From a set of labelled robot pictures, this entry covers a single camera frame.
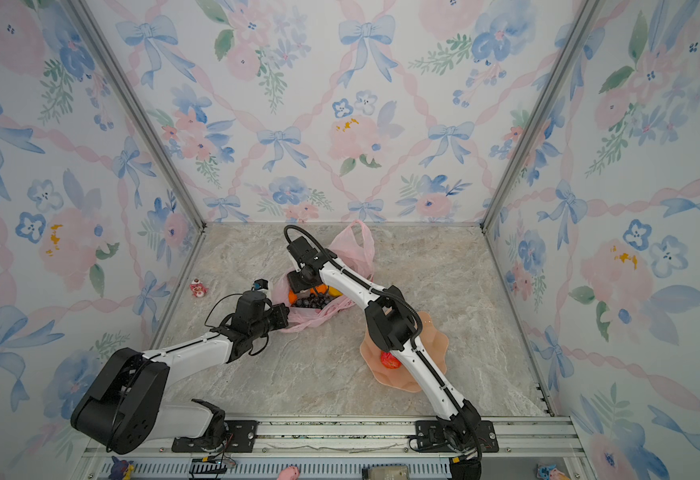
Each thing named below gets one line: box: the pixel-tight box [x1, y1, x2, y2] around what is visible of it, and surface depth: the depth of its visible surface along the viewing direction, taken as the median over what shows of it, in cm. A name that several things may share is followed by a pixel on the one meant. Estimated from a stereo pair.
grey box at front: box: [368, 464, 410, 480], surface depth 68 cm
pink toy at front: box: [276, 465, 300, 480], surface depth 70 cm
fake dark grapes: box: [295, 292, 335, 309], surface depth 94 cm
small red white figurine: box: [190, 278, 209, 298], surface depth 100 cm
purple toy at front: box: [108, 456, 134, 480], surface depth 67 cm
